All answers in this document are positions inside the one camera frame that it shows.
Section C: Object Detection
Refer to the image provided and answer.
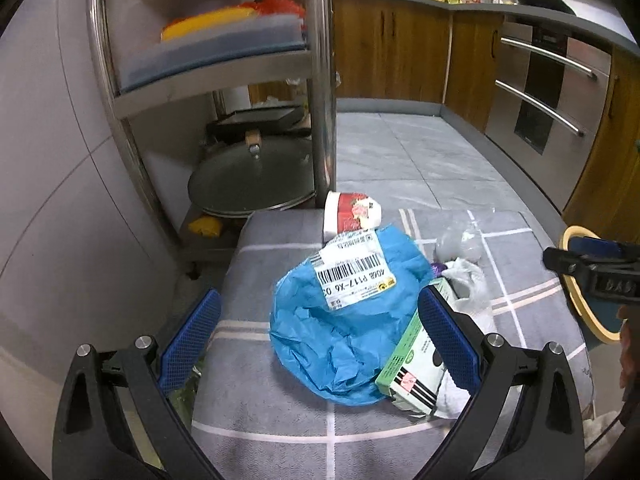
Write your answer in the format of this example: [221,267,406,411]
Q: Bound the stainless steel rack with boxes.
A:
[87,0,336,257]

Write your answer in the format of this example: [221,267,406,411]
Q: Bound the yellow sponge under rack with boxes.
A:
[188,216,224,238]

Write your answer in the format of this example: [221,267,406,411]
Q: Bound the green cardboard box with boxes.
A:
[374,278,458,417]

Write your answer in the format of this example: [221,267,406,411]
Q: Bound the person's right hand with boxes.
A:
[617,306,640,402]

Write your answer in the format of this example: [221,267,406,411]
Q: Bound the yellow rimmed blue trash bin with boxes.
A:
[558,225,626,345]

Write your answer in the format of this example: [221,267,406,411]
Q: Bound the stainless steel oven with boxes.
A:
[486,21,611,210]

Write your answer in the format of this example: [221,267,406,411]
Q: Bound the white plastic bag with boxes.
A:
[434,258,496,419]

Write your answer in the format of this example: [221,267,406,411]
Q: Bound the wooden kitchen cabinets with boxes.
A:
[247,0,640,246]

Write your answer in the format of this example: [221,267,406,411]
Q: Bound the blue shipping bag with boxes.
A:
[269,226,433,406]

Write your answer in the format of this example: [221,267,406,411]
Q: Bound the stacked plastic containers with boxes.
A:
[118,0,305,92]

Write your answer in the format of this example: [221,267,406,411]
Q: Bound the black square pan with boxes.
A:
[205,104,311,145]

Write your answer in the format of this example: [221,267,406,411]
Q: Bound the clear plastic bag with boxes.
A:
[434,221,483,263]

